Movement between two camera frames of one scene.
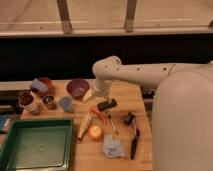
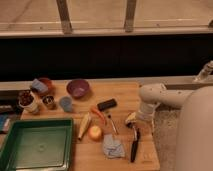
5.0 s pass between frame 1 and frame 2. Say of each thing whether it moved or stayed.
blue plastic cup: stayed
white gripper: moved
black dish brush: stayed
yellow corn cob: stayed
